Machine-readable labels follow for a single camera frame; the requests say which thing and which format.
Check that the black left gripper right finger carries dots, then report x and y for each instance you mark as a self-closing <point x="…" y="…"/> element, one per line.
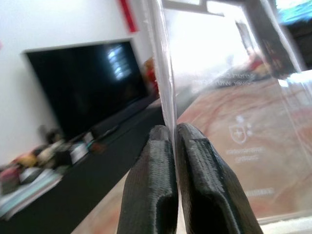
<point x="209" y="190"/>

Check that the black soundbar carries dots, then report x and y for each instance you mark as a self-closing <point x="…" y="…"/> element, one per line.
<point x="117" y="119"/>

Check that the small white and teal box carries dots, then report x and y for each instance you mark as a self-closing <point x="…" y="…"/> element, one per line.
<point x="79" y="151"/>

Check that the red paper wall banner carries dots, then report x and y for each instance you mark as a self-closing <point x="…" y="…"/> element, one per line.
<point x="128" y="15"/>

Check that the stack of books and papers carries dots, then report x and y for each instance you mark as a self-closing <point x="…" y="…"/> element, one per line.
<point x="24" y="190"/>

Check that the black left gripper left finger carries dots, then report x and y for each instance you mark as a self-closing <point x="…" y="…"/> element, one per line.
<point x="148" y="185"/>

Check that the dark plush figurine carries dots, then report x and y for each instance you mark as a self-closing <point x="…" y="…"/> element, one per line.
<point x="48" y="135"/>

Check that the clear plastic packaging bag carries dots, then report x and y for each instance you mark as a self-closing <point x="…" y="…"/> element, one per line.
<point x="239" y="102"/>

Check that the red and yellow plush toy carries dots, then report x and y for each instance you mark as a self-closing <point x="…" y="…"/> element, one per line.
<point x="151" y="75"/>

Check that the long black TV cabinet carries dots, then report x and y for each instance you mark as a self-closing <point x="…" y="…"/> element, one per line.
<point x="80" y="180"/>

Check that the black flat screen television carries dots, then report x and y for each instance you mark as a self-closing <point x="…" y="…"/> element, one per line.
<point x="87" y="87"/>

